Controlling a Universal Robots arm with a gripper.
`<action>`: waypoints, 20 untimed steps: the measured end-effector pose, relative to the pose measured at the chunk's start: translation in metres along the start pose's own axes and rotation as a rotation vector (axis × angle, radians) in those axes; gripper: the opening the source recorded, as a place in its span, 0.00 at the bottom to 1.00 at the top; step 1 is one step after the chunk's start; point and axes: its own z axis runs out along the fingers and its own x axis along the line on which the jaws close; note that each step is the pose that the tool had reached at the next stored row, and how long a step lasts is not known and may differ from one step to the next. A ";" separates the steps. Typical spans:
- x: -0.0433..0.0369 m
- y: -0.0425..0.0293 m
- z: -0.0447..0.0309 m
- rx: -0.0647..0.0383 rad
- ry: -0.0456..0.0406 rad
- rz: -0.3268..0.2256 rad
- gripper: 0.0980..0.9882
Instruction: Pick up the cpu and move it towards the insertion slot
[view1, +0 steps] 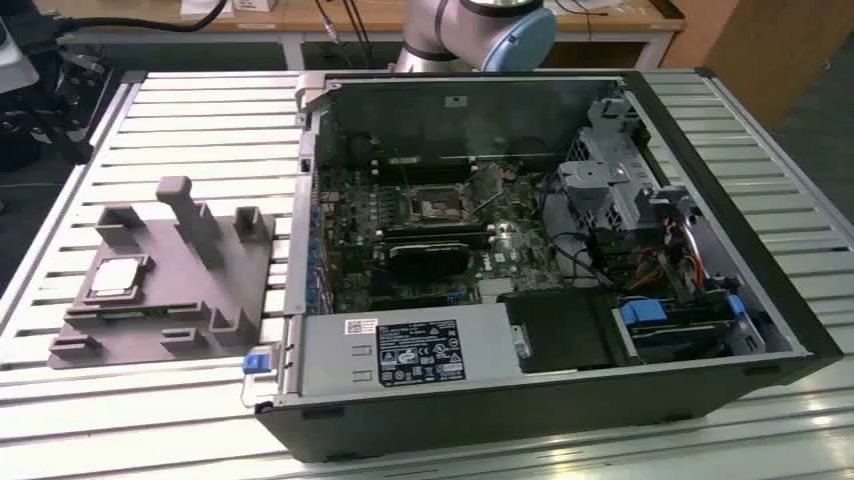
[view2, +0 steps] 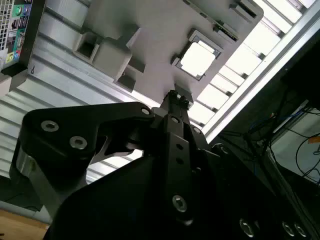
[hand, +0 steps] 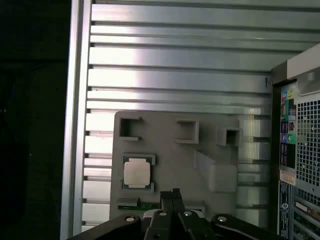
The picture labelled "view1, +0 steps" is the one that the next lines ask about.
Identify silver square CPU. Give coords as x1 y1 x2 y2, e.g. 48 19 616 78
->
89 257 156 299

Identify CPU socket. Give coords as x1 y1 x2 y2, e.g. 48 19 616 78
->
405 185 482 226

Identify grey parts rack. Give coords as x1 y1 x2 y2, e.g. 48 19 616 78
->
47 175 279 371

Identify grey case corner hinge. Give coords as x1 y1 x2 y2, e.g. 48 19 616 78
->
292 72 345 110

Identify blue and silver case latch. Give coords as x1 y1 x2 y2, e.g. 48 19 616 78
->
237 344 279 407

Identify black RAM slots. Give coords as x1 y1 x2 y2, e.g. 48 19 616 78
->
372 155 476 185

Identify white barcode sticker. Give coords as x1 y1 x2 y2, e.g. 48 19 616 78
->
341 316 383 337

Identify black graphics card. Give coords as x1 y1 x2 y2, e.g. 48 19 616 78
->
383 240 475 279

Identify silver power supply unit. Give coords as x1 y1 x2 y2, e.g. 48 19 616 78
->
291 302 527 397

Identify metal socket cover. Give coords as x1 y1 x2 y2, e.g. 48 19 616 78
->
466 162 514 201

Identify thin metal locking lever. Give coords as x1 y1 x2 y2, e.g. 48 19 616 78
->
474 188 510 217

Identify black power supply label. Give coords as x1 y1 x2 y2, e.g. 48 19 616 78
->
375 319 470 389

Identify small silver chipset heatsink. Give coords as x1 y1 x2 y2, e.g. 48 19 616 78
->
475 279 520 302

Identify green motherboard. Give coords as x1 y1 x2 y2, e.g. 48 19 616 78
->
309 164 568 314

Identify silver metal drive cage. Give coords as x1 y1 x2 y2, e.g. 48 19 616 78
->
554 97 668 236

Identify black plastic shroud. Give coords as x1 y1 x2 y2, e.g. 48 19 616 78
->
498 291 630 375

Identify black open PC case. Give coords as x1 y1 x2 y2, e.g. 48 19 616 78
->
252 67 843 464

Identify blue disk carrier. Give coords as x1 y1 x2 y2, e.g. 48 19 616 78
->
616 297 670 332

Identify black disk in bay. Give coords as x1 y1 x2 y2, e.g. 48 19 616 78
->
624 304 767 362

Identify wooden cabinet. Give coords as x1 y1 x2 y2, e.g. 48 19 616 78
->
703 0 854 132

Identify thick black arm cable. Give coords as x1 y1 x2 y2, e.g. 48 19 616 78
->
51 0 233 40

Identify black wire loop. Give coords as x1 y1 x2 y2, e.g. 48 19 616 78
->
538 172 619 292

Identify orange and yellow wire bundle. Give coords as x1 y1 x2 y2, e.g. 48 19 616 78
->
632 243 710 292

